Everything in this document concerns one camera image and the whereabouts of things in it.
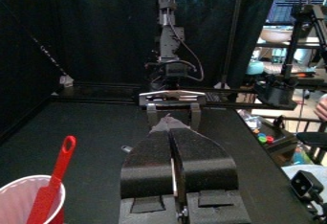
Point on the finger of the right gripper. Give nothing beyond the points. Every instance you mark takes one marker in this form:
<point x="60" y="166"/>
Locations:
<point x="195" y="115"/>
<point x="153" y="114"/>

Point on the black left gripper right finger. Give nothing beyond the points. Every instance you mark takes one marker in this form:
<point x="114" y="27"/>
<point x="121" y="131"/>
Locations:
<point x="205" y="164"/>

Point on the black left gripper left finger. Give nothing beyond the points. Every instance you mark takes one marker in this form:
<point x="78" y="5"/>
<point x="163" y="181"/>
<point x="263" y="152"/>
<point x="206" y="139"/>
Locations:
<point x="147" y="167"/>

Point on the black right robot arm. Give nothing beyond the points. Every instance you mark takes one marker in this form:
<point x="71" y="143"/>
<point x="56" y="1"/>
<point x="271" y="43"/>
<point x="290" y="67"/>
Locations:
<point x="170" y="39"/>

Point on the person's hand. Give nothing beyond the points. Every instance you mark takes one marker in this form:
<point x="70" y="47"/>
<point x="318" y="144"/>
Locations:
<point x="322" y="108"/>

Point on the clear plastic bottle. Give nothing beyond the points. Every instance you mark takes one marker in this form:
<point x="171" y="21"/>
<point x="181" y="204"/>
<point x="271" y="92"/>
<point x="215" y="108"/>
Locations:
<point x="250" y="119"/>

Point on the teal round object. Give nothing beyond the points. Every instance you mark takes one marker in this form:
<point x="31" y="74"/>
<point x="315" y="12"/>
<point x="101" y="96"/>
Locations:
<point x="255" y="67"/>

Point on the red plastic spatula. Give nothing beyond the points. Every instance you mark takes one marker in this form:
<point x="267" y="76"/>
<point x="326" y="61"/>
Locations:
<point x="55" y="176"/>

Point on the white cloth clip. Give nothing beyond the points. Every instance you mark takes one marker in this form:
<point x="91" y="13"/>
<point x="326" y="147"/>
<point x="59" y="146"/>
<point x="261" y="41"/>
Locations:
<point x="66" y="80"/>

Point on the black chair seat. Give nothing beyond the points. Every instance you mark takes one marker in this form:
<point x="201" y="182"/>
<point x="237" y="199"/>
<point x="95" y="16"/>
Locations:
<point x="313" y="138"/>

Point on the red plastic cup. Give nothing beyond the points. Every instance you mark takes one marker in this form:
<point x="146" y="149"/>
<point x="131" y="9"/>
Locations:
<point x="16" y="199"/>

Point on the black camera box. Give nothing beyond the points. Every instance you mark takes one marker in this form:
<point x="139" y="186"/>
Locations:
<point x="306" y="184"/>

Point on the black frame pole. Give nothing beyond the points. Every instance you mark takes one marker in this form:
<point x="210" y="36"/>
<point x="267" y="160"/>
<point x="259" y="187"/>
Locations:
<point x="233" y="33"/>

